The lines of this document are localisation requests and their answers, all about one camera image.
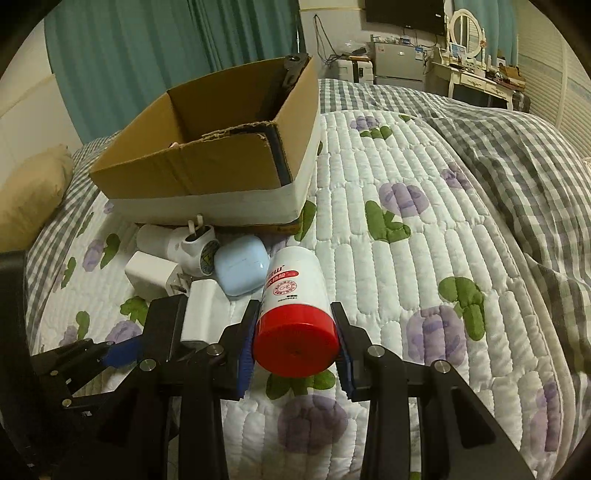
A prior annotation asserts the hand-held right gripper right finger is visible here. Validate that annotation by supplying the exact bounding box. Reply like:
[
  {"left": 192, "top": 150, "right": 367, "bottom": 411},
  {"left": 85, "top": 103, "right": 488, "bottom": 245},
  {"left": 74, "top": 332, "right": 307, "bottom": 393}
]
[{"left": 330, "top": 301, "right": 539, "bottom": 480}]

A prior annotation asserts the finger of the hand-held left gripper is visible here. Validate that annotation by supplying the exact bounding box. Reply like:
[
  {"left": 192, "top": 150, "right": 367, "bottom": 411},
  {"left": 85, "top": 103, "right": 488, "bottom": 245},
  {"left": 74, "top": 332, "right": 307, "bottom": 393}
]
[
  {"left": 144, "top": 295, "right": 188, "bottom": 365},
  {"left": 31, "top": 338, "right": 146, "bottom": 409}
]

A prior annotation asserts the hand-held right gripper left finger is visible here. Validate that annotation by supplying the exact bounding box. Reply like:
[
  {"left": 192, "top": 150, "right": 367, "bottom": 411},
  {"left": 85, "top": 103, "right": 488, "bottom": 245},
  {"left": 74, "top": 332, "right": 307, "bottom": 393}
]
[{"left": 69, "top": 299, "right": 260, "bottom": 480}]

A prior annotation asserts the white rectangular power adapter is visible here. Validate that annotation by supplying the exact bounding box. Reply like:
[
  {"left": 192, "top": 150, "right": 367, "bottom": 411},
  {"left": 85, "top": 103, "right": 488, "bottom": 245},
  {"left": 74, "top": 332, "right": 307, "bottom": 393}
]
[{"left": 180, "top": 279, "right": 225, "bottom": 348}]

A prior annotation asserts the white bottle with red cap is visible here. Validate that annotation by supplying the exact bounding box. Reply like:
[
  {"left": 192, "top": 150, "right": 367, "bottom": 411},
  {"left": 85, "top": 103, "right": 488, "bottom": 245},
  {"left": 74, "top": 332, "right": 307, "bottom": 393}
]
[{"left": 253, "top": 247, "right": 340, "bottom": 379}]

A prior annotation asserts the cardboard box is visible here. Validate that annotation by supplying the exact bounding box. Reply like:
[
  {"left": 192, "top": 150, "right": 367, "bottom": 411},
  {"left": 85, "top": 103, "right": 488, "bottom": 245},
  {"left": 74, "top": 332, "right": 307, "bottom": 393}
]
[{"left": 89, "top": 54, "right": 321, "bottom": 228}]

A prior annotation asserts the white square charger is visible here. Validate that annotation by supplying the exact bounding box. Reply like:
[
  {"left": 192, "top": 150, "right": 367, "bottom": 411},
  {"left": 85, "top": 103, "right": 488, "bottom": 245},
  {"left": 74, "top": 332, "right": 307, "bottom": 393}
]
[{"left": 124, "top": 250, "right": 190, "bottom": 301}]

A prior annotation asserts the white round plug adapter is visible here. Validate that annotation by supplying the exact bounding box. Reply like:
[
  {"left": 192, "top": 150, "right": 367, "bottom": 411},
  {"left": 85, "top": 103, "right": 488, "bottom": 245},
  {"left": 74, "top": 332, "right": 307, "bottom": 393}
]
[{"left": 136, "top": 215, "right": 219, "bottom": 280}]

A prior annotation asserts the light blue earbuds case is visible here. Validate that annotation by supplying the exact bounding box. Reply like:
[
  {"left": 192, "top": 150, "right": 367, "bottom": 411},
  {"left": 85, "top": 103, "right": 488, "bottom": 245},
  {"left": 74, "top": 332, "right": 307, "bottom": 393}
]
[{"left": 213, "top": 234, "right": 271, "bottom": 298}]

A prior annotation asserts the grey checked bed sheet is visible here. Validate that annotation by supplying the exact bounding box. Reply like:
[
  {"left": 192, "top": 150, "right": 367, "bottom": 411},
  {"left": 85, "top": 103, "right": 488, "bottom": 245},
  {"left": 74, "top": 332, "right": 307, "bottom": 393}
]
[{"left": 25, "top": 134, "right": 123, "bottom": 342}]

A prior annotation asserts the white floral quilt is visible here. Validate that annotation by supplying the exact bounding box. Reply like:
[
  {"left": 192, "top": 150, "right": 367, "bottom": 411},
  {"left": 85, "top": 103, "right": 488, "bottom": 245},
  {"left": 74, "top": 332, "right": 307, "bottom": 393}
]
[{"left": 25, "top": 110, "right": 580, "bottom": 480}]

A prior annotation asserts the brown flat board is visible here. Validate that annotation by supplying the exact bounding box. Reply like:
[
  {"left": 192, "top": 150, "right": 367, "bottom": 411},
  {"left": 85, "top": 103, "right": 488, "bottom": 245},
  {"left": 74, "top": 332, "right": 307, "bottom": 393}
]
[{"left": 217, "top": 217, "right": 304, "bottom": 235}]

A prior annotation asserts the beige pillow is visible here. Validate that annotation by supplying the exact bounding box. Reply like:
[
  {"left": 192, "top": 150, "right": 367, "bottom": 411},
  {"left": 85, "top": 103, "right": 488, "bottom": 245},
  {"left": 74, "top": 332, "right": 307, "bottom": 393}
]
[{"left": 0, "top": 144, "right": 75, "bottom": 241}]

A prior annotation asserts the grey checked duvet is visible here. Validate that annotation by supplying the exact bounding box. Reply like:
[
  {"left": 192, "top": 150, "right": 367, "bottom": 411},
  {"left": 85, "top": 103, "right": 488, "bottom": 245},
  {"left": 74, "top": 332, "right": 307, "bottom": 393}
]
[{"left": 318, "top": 78, "right": 591, "bottom": 467}]

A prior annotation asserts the teal curtain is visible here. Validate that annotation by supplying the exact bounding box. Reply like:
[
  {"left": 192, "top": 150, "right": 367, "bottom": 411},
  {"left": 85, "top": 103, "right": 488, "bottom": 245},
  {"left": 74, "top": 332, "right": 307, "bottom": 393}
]
[{"left": 44, "top": 0, "right": 302, "bottom": 145}]

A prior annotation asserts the white appliance box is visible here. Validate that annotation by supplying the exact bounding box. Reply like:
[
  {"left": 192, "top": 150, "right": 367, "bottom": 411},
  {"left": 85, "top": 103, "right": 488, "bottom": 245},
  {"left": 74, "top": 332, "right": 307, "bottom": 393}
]
[{"left": 333, "top": 58, "right": 375, "bottom": 85}]

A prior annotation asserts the grey cabinet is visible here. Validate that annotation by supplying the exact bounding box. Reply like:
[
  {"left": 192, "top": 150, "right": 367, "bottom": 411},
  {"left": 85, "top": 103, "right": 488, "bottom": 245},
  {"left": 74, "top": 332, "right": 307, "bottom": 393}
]
[{"left": 370, "top": 41, "right": 428, "bottom": 91}]

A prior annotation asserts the cream dressing table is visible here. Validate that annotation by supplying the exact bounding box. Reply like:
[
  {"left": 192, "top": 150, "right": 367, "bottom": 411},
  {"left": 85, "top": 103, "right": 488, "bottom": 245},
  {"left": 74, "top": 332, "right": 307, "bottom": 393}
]
[{"left": 426, "top": 58, "right": 528, "bottom": 110}]

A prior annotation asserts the white slatted door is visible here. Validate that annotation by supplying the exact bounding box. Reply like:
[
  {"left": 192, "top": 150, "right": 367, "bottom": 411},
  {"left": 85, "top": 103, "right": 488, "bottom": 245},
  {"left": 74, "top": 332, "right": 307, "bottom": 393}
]
[{"left": 516, "top": 25, "right": 591, "bottom": 160}]

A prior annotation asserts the white oval mirror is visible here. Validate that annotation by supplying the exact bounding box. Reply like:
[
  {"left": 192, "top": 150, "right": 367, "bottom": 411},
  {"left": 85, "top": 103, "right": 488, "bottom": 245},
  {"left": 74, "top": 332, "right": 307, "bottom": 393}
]
[{"left": 450, "top": 9, "right": 488, "bottom": 62}]

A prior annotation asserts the black television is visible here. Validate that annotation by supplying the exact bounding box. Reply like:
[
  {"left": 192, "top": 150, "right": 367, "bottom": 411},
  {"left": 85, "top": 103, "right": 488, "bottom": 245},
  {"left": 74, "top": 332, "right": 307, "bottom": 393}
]
[{"left": 365, "top": 0, "right": 447, "bottom": 36}]

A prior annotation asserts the black wall cable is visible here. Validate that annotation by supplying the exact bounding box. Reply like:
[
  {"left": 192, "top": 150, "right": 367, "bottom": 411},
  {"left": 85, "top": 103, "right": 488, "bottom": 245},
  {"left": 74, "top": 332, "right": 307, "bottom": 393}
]
[{"left": 314, "top": 14, "right": 345, "bottom": 66}]

